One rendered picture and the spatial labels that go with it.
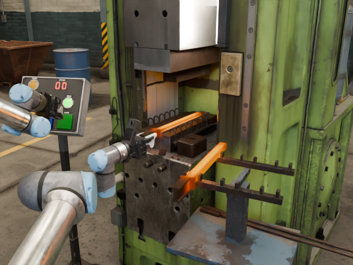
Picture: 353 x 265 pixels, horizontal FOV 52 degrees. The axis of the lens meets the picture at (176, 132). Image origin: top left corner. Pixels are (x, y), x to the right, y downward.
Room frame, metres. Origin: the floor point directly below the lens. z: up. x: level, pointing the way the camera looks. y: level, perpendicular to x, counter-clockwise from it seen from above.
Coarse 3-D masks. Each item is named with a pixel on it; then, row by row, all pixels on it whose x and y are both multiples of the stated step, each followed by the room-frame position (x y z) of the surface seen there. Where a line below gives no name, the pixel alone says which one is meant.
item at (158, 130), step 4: (196, 112) 1.84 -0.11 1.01; (188, 116) 1.76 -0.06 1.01; (192, 116) 1.76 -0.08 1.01; (196, 116) 1.80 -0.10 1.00; (176, 120) 1.69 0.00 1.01; (180, 120) 1.69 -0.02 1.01; (184, 120) 1.71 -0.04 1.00; (168, 124) 1.63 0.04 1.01; (172, 124) 1.63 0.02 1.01; (176, 124) 1.65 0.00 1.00; (152, 128) 1.55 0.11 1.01; (156, 128) 1.55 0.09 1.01; (160, 128) 1.57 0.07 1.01; (164, 128) 1.57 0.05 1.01; (168, 128) 1.60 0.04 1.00; (144, 132) 1.50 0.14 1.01; (148, 132) 1.50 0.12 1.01; (152, 132) 1.50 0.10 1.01; (156, 132) 1.53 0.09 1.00; (160, 132) 1.53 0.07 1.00; (144, 136) 1.46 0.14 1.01; (160, 136) 1.53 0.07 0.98
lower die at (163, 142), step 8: (184, 112) 1.94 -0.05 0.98; (192, 112) 1.91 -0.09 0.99; (208, 112) 1.87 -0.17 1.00; (168, 120) 1.75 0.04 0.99; (200, 120) 1.74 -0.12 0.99; (208, 120) 1.77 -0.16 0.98; (216, 120) 1.84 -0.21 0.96; (144, 128) 1.65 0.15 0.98; (184, 128) 1.62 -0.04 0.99; (200, 128) 1.71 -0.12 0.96; (216, 128) 1.85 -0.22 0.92; (168, 136) 1.51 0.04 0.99; (176, 136) 1.54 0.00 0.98; (160, 144) 1.54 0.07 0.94; (168, 144) 1.51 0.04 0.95
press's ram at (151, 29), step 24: (144, 0) 1.58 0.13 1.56; (168, 0) 1.51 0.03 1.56; (192, 0) 1.55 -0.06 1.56; (216, 0) 1.60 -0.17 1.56; (144, 24) 1.58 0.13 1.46; (168, 24) 1.51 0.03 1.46; (192, 24) 1.55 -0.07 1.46; (216, 24) 1.71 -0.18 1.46; (168, 48) 1.51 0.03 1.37; (192, 48) 1.56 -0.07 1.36
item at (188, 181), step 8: (224, 144) 1.29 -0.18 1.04; (216, 152) 1.20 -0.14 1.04; (208, 160) 1.13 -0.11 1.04; (200, 168) 1.07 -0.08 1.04; (208, 168) 1.12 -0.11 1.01; (184, 176) 0.99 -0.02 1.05; (192, 176) 1.01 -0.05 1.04; (176, 184) 0.94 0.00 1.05; (184, 184) 0.94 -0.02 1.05; (192, 184) 0.98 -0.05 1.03; (176, 192) 0.91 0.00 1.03; (184, 192) 0.95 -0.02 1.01; (176, 200) 0.91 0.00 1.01
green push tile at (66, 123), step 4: (64, 116) 1.68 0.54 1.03; (68, 116) 1.68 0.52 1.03; (72, 116) 1.68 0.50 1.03; (60, 120) 1.67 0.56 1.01; (64, 120) 1.67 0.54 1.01; (68, 120) 1.67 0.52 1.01; (72, 120) 1.67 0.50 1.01; (60, 124) 1.67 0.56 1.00; (64, 124) 1.66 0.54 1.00; (68, 124) 1.66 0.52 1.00; (60, 128) 1.66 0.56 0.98; (64, 128) 1.65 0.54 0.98; (68, 128) 1.65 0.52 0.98
